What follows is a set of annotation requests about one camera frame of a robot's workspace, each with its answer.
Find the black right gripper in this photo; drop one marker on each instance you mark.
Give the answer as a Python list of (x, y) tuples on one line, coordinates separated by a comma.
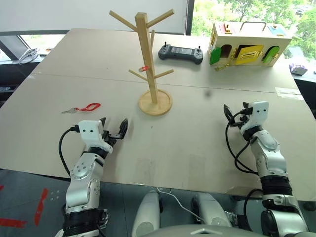
[(237, 121)]

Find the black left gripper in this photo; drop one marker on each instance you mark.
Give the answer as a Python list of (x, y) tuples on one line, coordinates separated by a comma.
[(112, 138)]

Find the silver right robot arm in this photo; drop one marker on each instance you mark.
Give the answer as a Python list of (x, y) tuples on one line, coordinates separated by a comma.
[(270, 158)]

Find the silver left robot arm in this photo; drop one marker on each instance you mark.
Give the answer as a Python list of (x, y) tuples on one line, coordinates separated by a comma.
[(80, 172)]

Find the wooden branch hanger stand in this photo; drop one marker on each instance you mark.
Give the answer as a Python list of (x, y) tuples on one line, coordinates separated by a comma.
[(147, 74)]

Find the wooden lock activity box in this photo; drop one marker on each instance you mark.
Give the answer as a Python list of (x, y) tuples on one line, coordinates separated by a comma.
[(247, 48)]

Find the small red silver keyring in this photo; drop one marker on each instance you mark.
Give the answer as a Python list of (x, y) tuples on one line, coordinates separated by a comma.
[(144, 68)]

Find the purple patterned pouch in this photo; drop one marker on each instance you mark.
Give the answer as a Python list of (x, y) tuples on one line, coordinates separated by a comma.
[(298, 69)]

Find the black handheld remote controller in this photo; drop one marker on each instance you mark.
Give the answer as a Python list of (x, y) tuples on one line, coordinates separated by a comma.
[(180, 53)]

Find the silver rounded robot leg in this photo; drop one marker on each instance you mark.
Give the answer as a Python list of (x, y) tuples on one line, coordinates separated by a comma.
[(145, 214), (212, 209)]

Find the grey robot torso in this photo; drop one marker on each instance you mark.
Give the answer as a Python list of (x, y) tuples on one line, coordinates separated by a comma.
[(197, 230)]

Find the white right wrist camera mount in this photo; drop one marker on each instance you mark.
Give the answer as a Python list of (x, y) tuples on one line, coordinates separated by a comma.
[(258, 112)]

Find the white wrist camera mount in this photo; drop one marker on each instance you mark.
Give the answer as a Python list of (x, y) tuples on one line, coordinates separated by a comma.
[(258, 112), (90, 133)]

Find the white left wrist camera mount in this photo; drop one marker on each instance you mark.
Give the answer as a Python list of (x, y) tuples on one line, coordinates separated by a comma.
[(90, 133)]

